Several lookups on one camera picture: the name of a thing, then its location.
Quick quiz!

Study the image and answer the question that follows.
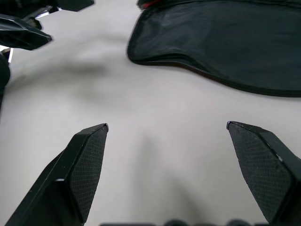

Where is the red and black bag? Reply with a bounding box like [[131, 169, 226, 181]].
[[127, 0, 301, 98]]

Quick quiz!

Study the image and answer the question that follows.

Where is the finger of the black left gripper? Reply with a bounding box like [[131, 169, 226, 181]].
[[0, 13, 53, 51], [54, 0, 95, 13]]

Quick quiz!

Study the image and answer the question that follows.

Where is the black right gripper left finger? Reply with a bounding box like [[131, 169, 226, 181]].
[[3, 123, 109, 226]]

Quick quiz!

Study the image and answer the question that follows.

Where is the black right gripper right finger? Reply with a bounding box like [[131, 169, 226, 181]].
[[226, 121, 301, 226]]

